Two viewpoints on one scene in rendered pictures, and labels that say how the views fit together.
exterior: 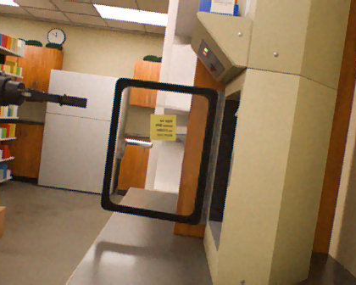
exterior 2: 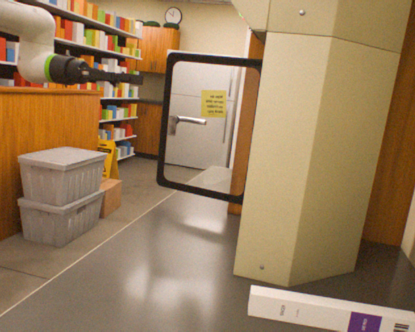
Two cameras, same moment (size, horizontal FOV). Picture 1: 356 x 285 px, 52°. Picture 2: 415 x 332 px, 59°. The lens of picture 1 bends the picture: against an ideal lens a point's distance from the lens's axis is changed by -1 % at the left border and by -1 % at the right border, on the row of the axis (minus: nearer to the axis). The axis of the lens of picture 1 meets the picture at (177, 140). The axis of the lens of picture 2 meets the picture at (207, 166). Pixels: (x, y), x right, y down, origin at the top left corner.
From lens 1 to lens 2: 0.23 m
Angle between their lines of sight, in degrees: 17
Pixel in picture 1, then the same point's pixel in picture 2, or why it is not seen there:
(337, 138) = not seen: outside the picture
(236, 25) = not seen: outside the picture
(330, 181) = (408, 165)
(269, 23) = not seen: outside the picture
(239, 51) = (258, 12)
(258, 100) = (279, 69)
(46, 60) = (163, 41)
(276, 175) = (300, 155)
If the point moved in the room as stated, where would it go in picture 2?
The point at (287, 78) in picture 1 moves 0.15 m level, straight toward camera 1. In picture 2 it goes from (315, 41) to (288, 23)
